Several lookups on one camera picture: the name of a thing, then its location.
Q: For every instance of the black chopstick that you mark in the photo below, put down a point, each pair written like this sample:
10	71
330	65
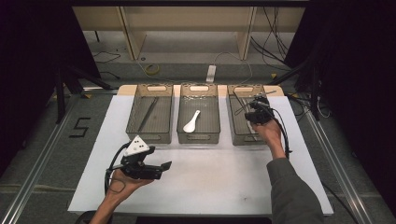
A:
148	113

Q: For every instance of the black metal stand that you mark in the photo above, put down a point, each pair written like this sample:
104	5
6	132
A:
60	93
314	93

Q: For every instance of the smoky clear plastic bin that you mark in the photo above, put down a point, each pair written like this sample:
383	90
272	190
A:
155	121
207	121
239	124

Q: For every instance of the white ceramic spoon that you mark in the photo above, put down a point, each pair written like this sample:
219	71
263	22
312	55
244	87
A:
189	127

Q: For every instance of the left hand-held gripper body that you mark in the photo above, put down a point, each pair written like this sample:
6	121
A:
137	146

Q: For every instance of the beige wooden shelf unit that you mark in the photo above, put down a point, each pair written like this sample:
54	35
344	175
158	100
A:
190	18

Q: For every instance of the person's right hand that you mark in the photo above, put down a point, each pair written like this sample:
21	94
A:
269	132

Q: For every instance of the person's left hand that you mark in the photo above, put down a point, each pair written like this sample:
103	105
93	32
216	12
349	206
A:
120	185

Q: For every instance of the metal floor rail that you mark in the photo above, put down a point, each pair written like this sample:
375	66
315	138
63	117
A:
37	174
339	168

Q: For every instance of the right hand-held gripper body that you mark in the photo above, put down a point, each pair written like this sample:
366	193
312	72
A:
260	116

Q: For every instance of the black curtain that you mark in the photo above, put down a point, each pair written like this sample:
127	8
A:
31	62
358	77

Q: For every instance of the white power strip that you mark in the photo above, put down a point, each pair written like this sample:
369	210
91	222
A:
211	73

